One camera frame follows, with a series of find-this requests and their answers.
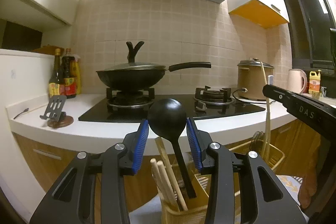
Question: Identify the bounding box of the wooden chopstick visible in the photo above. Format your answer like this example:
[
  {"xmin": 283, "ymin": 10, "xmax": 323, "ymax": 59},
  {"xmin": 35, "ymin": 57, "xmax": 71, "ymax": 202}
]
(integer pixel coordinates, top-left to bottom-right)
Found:
[
  {"xmin": 157, "ymin": 160, "xmax": 188, "ymax": 211},
  {"xmin": 150, "ymin": 158, "xmax": 179, "ymax": 211},
  {"xmin": 260, "ymin": 61, "xmax": 272, "ymax": 162},
  {"xmin": 155, "ymin": 137, "xmax": 187, "ymax": 210}
]

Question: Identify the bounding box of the black plastic ladle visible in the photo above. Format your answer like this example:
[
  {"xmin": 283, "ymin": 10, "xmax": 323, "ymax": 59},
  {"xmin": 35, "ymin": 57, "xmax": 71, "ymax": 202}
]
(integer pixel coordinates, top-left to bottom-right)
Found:
[{"xmin": 147, "ymin": 98, "xmax": 197, "ymax": 198}]

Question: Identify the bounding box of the person's right hand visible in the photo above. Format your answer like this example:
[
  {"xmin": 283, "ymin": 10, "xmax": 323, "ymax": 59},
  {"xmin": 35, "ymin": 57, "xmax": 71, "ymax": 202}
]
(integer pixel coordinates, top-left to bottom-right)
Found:
[{"xmin": 298, "ymin": 145, "xmax": 320, "ymax": 209}]

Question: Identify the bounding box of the yellow oil bottle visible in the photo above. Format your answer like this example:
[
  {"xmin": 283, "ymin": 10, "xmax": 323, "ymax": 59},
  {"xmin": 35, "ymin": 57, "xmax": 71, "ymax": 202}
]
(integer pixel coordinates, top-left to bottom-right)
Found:
[{"xmin": 309, "ymin": 69, "xmax": 321, "ymax": 100}]

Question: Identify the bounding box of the white electric kettle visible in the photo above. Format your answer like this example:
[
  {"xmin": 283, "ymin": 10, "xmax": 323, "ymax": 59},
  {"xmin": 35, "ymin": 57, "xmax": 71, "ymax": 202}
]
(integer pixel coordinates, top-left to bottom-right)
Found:
[{"xmin": 286, "ymin": 69, "xmax": 307, "ymax": 94}]

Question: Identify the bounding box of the beige plastic utensil basket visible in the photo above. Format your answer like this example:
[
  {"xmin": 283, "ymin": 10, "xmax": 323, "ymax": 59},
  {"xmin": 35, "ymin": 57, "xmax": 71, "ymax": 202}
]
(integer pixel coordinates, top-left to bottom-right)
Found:
[{"xmin": 151, "ymin": 155, "xmax": 211, "ymax": 223}]

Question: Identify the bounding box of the brown rice cooker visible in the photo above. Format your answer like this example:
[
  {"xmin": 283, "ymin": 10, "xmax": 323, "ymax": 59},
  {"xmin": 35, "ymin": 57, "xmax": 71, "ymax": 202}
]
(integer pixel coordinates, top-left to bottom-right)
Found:
[{"xmin": 238, "ymin": 59, "xmax": 266, "ymax": 101}]

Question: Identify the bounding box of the white countertop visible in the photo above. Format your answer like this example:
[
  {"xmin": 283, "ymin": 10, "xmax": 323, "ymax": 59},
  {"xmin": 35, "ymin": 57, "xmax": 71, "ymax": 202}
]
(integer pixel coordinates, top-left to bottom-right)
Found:
[{"xmin": 5, "ymin": 92, "xmax": 336, "ymax": 156}]

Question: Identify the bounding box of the black gas stove top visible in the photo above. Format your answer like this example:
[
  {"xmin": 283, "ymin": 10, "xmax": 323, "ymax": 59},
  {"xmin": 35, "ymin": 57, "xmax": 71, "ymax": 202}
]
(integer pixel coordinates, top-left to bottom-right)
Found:
[{"xmin": 79, "ymin": 86, "xmax": 265, "ymax": 123}]

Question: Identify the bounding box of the red label sauce bottle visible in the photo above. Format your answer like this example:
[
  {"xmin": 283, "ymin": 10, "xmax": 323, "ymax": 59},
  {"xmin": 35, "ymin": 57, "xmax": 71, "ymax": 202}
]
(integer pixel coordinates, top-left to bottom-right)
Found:
[{"xmin": 62, "ymin": 48, "xmax": 76, "ymax": 99}]

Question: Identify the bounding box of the dark soy sauce bottle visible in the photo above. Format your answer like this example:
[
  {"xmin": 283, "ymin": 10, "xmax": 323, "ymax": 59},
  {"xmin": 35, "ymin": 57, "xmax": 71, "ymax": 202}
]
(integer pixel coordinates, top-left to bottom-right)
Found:
[{"xmin": 49, "ymin": 48, "xmax": 65, "ymax": 97}]

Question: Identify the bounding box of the black wok with lid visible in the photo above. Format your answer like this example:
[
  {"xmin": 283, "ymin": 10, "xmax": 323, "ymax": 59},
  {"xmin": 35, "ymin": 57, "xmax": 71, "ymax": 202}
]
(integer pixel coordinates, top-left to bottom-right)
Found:
[{"xmin": 96, "ymin": 41, "xmax": 212, "ymax": 92}]

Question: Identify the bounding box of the black power cable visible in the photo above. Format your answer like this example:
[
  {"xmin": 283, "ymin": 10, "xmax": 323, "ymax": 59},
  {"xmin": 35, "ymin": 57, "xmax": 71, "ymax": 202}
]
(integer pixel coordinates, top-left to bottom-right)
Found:
[{"xmin": 232, "ymin": 87, "xmax": 276, "ymax": 105}]

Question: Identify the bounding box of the dark window frame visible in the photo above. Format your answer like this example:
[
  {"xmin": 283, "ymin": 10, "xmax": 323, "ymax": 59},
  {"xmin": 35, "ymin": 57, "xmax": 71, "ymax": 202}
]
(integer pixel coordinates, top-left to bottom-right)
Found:
[{"xmin": 284, "ymin": 0, "xmax": 335, "ymax": 77}]

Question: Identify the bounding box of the white orange wall cabinet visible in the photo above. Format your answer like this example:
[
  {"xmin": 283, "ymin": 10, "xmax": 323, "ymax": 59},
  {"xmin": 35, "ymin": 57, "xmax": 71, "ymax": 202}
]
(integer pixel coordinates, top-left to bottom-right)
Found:
[{"xmin": 227, "ymin": 0, "xmax": 289, "ymax": 29}]

